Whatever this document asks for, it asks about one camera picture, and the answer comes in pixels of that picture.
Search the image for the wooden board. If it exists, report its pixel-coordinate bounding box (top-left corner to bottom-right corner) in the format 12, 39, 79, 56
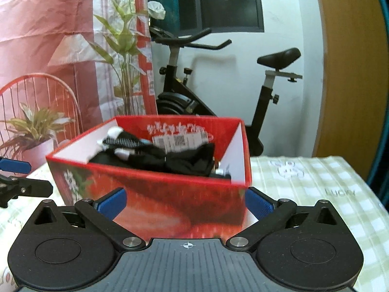
313, 0, 383, 162

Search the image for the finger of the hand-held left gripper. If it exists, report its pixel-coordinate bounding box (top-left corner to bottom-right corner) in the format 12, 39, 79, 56
0, 157, 32, 173
0, 175, 53, 209

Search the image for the green checked bedsheet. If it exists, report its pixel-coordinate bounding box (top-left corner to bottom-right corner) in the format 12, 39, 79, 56
0, 155, 389, 292

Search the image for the red cardboard box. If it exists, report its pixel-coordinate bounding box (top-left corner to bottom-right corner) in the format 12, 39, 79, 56
45, 115, 253, 241

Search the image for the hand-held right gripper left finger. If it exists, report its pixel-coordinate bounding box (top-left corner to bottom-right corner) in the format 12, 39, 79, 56
33, 188, 145, 251

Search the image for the dark window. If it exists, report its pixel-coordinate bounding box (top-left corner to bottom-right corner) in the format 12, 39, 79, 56
147, 0, 265, 34

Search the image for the black garment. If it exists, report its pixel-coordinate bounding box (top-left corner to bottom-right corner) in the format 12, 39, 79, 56
87, 141, 216, 177

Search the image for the teal curtain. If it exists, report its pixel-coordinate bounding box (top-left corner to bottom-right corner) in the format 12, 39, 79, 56
366, 0, 389, 207

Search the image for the red printed plant backdrop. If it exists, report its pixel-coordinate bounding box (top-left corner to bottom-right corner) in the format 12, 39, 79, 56
0, 0, 157, 171

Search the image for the black exercise bike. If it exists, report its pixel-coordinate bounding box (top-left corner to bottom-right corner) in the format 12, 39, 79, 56
149, 27, 303, 157

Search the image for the black white striped cloth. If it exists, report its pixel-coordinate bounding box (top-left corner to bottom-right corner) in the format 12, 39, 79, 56
97, 126, 152, 160

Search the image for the white shipping label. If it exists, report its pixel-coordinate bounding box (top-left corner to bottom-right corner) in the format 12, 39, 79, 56
152, 132, 210, 149

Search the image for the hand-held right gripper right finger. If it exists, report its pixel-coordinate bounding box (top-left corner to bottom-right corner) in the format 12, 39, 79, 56
226, 187, 348, 251

